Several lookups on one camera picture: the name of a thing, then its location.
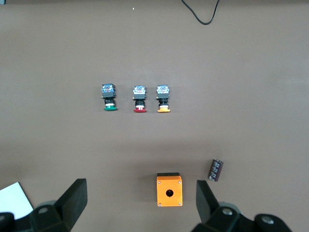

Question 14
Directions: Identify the yellow push button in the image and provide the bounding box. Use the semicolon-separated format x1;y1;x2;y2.
156;84;171;114

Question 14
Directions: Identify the red push button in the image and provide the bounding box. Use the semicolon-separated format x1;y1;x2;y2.
132;85;148;113

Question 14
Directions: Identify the green push button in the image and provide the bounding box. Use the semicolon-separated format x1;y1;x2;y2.
100;83;118;112

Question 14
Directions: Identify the orange button enclosure box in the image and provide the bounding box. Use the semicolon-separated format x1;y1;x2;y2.
156;172;183;207

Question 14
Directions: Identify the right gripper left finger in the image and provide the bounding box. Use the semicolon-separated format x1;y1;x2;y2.
15;178;88;232

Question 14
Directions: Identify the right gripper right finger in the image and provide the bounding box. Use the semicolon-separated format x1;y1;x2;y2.
193;180;256;232

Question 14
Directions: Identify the white drawer cabinet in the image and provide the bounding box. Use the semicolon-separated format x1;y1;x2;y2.
0;182;34;220

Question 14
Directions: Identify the thin black looped cable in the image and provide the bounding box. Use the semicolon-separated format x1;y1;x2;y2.
181;0;221;25

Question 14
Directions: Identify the black cylindrical capacitor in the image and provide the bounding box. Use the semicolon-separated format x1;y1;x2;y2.
208;159;224;182

